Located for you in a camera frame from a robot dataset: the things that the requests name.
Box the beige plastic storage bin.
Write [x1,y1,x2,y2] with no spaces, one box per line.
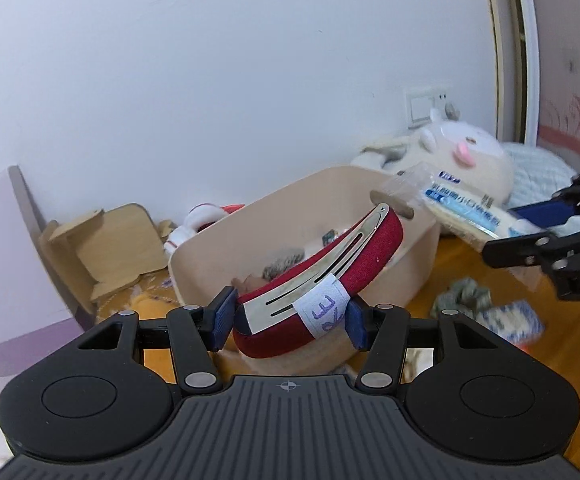
[168,165,441,376]

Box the green patterned scrunchie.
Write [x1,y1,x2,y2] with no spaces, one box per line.
[430,277,493,318]

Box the purple board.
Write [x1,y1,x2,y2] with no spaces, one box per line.
[0,165,96,378]

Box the wooden phone stand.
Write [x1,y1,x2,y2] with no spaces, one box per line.
[40,203,171,318]

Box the blue white tissue packet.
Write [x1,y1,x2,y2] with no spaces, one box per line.
[480,300,545,346]

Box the white gold door frame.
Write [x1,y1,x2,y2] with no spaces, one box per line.
[482,0,541,148]

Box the white wall socket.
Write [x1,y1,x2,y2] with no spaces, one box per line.
[404,87,463,128]

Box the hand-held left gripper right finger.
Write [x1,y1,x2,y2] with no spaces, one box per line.
[346,297,503,392]

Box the white plush toy pink nose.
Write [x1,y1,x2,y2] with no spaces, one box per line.
[352,110,515,211]

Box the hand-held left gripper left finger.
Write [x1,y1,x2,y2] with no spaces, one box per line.
[77,285,235,394]

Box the small white grey plush toy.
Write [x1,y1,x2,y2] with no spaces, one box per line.
[261,251,305,282]

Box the pink patterned door panel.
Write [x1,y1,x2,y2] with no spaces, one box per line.
[524,0,580,167]

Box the red snap hair clip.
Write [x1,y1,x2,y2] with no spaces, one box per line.
[232,202,405,360]

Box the pale blue checked blanket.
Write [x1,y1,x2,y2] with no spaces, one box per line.
[500,142,578,211]

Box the small white red plush toy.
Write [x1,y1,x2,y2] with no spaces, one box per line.
[164,203,245,256]

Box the clear packet with blue label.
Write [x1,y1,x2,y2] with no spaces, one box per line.
[385,161,553,256]

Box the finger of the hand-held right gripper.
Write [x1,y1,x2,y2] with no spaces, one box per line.
[482,224,580,303]
[510,164,580,233]

